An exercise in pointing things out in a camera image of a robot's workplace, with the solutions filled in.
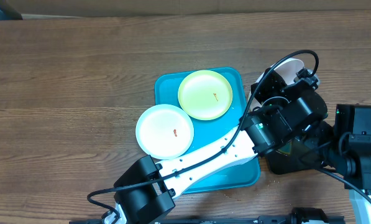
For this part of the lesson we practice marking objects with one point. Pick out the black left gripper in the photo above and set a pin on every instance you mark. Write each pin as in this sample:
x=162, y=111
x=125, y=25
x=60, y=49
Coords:
x=267, y=86

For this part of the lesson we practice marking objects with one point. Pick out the green yellow sponge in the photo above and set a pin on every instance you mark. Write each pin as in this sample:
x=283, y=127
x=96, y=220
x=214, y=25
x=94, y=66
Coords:
x=289, y=148

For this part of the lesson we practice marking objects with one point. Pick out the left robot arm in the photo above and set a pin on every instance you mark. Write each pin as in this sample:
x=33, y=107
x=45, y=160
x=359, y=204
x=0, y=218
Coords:
x=287, y=105

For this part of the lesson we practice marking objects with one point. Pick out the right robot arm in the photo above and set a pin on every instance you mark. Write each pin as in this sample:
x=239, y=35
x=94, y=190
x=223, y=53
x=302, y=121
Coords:
x=347, y=157

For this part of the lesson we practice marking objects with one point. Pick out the black water tray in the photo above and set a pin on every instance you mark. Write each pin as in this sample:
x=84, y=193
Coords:
x=310, y=153

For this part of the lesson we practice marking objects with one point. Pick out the teal plastic tray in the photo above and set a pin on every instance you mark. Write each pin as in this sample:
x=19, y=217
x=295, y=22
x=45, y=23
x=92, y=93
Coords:
x=205, y=132

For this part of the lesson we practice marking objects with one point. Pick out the yellow-green plate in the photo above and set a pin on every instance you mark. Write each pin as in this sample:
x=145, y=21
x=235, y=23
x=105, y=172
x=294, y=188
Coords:
x=205, y=95

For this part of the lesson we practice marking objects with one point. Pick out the white plate with blue rim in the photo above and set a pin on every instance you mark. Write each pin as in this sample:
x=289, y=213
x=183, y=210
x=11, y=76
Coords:
x=164, y=131

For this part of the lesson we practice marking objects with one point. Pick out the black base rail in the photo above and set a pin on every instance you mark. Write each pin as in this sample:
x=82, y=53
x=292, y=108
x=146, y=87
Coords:
x=298, y=215

